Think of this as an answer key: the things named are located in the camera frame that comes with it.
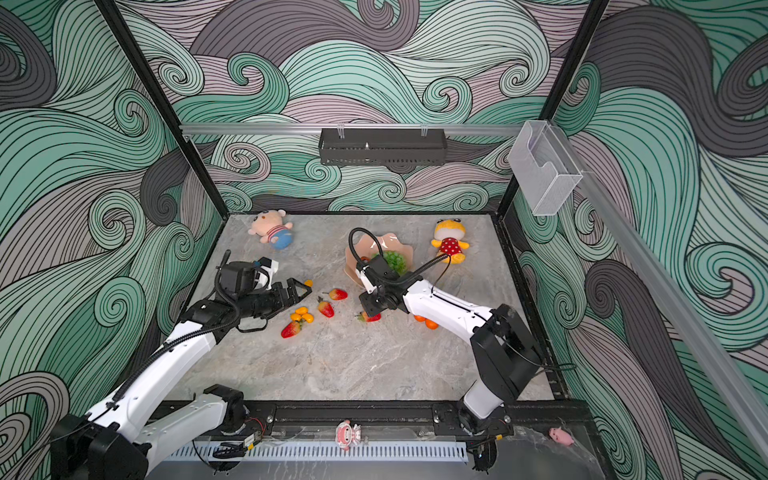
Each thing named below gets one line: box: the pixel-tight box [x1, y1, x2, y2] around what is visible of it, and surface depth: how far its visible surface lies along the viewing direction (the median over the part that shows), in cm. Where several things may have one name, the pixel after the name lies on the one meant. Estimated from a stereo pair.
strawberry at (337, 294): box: [329, 288, 349, 301], surface depth 97 cm
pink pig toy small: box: [548, 427, 575, 446], surface depth 71 cm
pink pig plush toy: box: [247, 208, 294, 250], surface depth 109 cm
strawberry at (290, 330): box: [280, 321, 301, 339], surface depth 89 cm
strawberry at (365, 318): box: [357, 312, 382, 322], surface depth 92 cm
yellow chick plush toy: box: [431, 218, 471, 265], surface depth 108 cm
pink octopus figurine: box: [335, 419, 362, 451], surface depth 70 cm
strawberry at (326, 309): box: [318, 301, 335, 318], surface depth 94 cm
